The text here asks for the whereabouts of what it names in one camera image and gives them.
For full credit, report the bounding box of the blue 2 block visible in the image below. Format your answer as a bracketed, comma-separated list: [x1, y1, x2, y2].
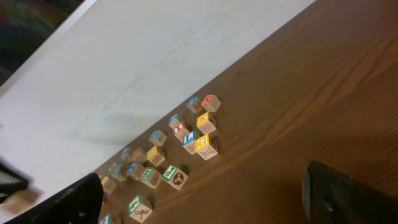
[98, 213, 122, 224]

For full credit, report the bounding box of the yellow block near N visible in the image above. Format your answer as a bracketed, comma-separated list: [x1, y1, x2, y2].
[101, 176, 117, 194]

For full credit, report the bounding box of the blue S block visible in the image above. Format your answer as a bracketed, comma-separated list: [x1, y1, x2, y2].
[169, 113, 184, 129]

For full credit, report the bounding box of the blue L block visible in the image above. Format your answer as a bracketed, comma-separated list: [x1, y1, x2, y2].
[182, 131, 200, 155]

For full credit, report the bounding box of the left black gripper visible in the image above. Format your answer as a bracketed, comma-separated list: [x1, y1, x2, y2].
[0, 162, 29, 202]

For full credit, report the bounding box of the green B block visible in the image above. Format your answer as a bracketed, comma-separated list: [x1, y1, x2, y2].
[139, 167, 162, 189]

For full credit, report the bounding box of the blue P block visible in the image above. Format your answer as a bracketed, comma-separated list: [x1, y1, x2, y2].
[108, 163, 127, 181]

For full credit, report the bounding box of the green 4 block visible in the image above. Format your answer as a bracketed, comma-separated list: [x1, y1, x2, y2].
[127, 195, 153, 223]

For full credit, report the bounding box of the green J block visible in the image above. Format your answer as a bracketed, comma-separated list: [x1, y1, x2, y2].
[162, 164, 188, 190]

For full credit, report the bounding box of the blue Q block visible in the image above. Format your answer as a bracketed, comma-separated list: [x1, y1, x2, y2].
[186, 96, 204, 113]

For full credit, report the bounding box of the red I block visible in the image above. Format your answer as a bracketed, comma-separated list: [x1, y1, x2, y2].
[173, 122, 190, 142]

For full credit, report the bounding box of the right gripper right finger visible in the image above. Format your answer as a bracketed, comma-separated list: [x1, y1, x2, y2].
[302, 161, 397, 223]

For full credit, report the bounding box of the blue T block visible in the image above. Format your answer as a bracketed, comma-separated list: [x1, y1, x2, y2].
[126, 162, 146, 180]

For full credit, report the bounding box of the yellow G block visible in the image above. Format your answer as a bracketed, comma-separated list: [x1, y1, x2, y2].
[195, 134, 218, 161]

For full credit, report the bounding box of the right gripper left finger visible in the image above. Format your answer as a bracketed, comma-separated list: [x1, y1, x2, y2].
[5, 172, 104, 224]

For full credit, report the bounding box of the yellow K block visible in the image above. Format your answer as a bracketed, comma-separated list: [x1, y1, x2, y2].
[197, 112, 216, 134]

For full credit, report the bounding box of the red M block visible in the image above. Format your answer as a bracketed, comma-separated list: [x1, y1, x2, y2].
[201, 94, 221, 113]

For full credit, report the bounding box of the blue D block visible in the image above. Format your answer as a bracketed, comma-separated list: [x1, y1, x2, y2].
[149, 129, 167, 146]

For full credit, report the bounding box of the blue block top centre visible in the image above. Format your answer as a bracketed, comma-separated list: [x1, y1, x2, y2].
[121, 146, 133, 163]

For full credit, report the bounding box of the red U block upper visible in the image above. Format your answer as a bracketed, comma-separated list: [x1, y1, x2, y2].
[131, 148, 147, 164]

